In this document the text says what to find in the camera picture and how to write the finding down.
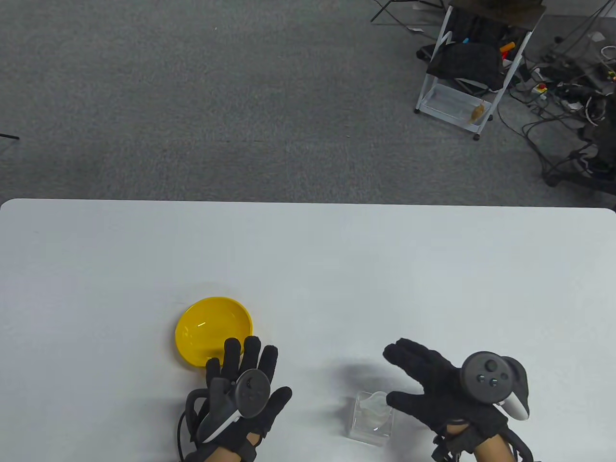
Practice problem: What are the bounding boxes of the person's right hand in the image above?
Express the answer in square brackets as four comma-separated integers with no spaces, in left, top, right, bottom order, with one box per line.
[384,338,509,452]

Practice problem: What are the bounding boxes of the person's left hand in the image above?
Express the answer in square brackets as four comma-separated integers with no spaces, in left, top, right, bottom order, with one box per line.
[185,335,293,453]

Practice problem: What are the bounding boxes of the yellow bowl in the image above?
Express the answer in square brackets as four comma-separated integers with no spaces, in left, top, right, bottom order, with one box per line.
[175,297,254,369]

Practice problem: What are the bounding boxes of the person's left forearm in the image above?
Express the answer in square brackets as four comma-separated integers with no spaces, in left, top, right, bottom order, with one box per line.
[205,433,253,462]

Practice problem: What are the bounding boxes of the grey white left hand controller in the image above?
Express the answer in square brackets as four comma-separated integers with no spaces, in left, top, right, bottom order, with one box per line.
[195,369,271,443]

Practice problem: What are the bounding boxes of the grey white hand controller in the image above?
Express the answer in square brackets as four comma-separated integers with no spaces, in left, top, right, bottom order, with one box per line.
[195,369,271,443]
[461,351,530,420]

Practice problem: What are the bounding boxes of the grey white right hand controller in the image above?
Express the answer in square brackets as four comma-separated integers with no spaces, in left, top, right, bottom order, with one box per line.
[461,351,530,420]

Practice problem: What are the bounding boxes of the white metal shelf cart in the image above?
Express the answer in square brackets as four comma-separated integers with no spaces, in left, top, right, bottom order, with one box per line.
[415,0,547,141]

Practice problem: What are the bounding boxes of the black chair base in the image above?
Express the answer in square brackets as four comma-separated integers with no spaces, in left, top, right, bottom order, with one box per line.
[544,123,616,195]

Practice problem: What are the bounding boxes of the black bag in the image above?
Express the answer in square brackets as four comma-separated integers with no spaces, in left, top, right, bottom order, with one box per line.
[426,42,503,92]

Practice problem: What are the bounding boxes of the black folding stand legs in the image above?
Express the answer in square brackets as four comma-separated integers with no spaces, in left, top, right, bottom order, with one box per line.
[371,0,448,27]

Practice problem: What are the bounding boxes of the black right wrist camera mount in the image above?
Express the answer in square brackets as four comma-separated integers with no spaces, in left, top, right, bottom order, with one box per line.
[431,420,535,462]

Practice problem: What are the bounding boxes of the tangle of black cables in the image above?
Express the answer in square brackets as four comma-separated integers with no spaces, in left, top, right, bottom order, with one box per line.
[496,0,616,179]

